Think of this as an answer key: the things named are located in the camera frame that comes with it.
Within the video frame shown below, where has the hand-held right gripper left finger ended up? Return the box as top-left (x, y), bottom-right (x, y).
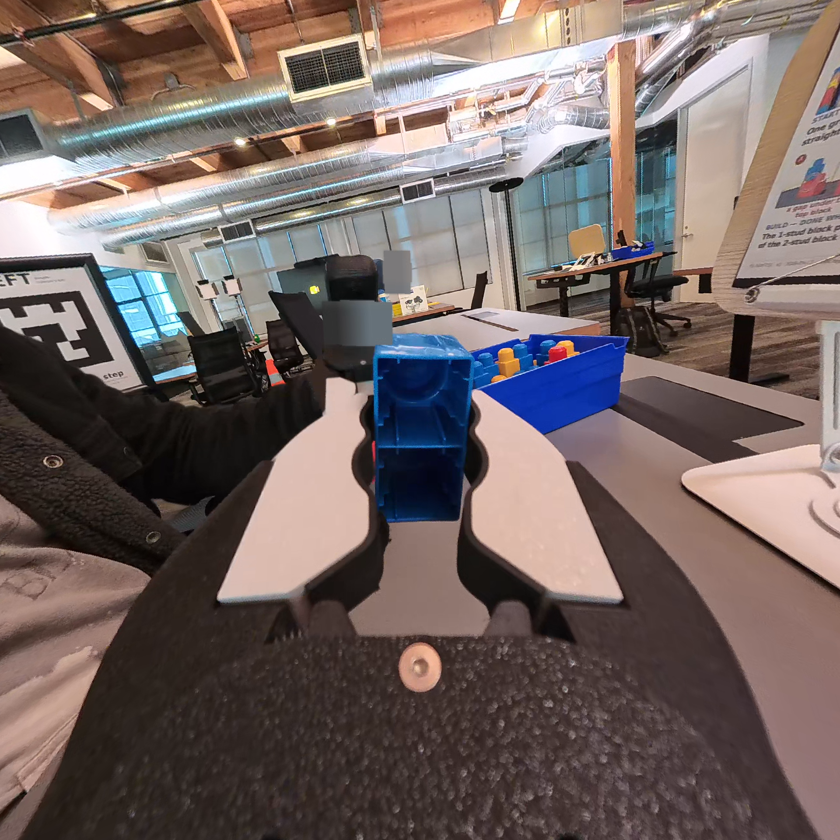
top-left (217, 392), bottom-right (393, 627)

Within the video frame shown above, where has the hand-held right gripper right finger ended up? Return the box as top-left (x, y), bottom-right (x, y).
top-left (458, 392), bottom-right (624, 614)

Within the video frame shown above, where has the blue mega block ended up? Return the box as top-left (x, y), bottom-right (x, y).
top-left (373, 333), bottom-right (475, 524)

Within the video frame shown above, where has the pile of assorted building blocks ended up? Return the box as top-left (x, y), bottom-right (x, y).
top-left (471, 335), bottom-right (581, 388)

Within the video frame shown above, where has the person's left forearm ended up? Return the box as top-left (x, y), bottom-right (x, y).
top-left (0, 325), bottom-right (329, 506)

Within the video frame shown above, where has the wooden top desk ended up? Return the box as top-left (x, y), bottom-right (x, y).
top-left (528, 251), bottom-right (677, 319)
top-left (392, 303), bottom-right (455, 327)
top-left (672, 266), bottom-right (788, 383)

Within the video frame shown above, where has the black office chair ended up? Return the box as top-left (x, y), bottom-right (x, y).
top-left (623, 252), bottom-right (693, 337)
top-left (187, 327), bottom-right (260, 406)

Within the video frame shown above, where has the black floor lamp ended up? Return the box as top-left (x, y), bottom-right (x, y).
top-left (491, 177), bottom-right (526, 312)

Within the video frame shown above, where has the black backpack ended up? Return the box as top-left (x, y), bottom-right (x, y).
top-left (610, 305), bottom-right (664, 358)

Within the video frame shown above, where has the white air vent grille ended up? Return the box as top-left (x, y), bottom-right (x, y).
top-left (277, 33), bottom-right (374, 102)

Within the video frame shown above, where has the dark fleece jacket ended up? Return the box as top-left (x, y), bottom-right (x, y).
top-left (0, 387), bottom-right (188, 578)

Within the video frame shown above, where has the black framed panel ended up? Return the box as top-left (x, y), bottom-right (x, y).
top-left (0, 252), bottom-right (158, 395)

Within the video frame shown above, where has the grey printed shirt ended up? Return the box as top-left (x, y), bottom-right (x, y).
top-left (0, 492), bottom-right (155, 815)

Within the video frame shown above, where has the white door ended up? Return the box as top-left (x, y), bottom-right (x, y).
top-left (682, 66), bottom-right (752, 270)

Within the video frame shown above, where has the printed instruction sheet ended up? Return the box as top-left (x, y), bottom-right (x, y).
top-left (731, 20), bottom-right (840, 290)

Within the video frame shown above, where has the silver ventilation duct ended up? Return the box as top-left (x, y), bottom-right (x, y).
top-left (49, 141), bottom-right (526, 237)
top-left (46, 20), bottom-right (624, 165)

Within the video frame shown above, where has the wooden support post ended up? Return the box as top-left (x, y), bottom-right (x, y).
top-left (607, 42), bottom-right (639, 309)

